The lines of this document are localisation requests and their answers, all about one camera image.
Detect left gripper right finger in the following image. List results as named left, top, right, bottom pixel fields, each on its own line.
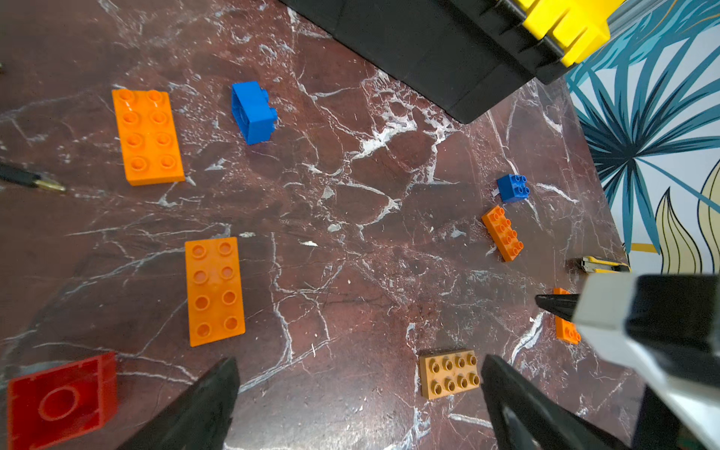
left=481, top=355, right=627, bottom=449

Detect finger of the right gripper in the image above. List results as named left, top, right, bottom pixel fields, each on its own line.
left=534, top=294, right=579, bottom=322

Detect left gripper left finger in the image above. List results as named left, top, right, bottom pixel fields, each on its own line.
left=120, top=357, right=240, bottom=449

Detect tan 2x4 brick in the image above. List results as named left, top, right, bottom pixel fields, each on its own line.
left=418, top=350, right=481, bottom=401

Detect red 2x2 brick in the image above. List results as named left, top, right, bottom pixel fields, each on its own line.
left=7, top=352, right=118, bottom=449

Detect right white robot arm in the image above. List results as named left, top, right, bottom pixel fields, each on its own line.
left=535, top=273, right=719, bottom=449

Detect orange 2x4 brick near right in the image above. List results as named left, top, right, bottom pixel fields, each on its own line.
left=553, top=288, right=581, bottom=345

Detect orange 2x4 brick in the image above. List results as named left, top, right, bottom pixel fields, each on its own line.
left=112, top=89, right=186, bottom=187
left=553, top=288, right=581, bottom=345
left=185, top=237, right=246, bottom=347
left=482, top=205, right=524, bottom=262

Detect yellow utility knife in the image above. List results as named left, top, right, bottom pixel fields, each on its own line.
left=579, top=256, right=631, bottom=274

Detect orange 2x4 brick centre right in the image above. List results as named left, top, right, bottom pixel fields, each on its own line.
left=482, top=205, right=524, bottom=262

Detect orange 2x4 brick near left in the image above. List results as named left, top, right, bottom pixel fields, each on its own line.
left=185, top=237, right=246, bottom=347

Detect blue 2x2 brick right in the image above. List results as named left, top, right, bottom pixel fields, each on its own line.
left=497, top=174, right=530, bottom=203

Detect blue 2x2 brick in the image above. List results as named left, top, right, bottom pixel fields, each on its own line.
left=497, top=174, right=530, bottom=203
left=232, top=82, right=279, bottom=146

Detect yellow black toolbox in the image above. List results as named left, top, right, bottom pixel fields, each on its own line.
left=287, top=0, right=622, bottom=124

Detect orange 2x4 brick far left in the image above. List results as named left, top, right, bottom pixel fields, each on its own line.
left=112, top=89, right=186, bottom=187

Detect blue 2x2 brick left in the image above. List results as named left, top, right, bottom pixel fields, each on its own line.
left=232, top=82, right=279, bottom=146

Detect black probe cable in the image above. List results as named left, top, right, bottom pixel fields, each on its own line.
left=0, top=162, right=67, bottom=193

